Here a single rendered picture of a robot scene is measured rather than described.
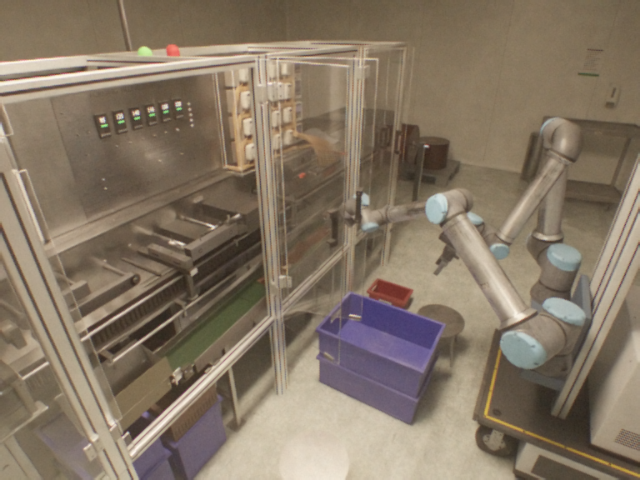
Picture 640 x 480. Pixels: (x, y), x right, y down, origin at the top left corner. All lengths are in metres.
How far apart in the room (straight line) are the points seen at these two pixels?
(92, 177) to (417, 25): 5.45
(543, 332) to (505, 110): 4.98
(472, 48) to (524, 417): 5.13
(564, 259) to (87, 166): 2.09
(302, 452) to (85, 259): 1.21
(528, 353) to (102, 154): 1.78
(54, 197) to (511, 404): 2.15
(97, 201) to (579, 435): 2.29
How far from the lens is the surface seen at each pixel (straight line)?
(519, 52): 6.21
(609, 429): 2.05
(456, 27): 6.34
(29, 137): 1.67
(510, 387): 2.21
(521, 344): 1.54
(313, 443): 1.92
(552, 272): 2.10
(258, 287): 2.06
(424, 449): 2.26
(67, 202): 1.76
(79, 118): 1.74
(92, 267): 1.79
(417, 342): 2.41
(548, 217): 2.15
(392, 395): 2.21
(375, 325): 2.46
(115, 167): 1.83
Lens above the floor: 1.87
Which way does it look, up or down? 29 degrees down
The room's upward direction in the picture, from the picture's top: straight up
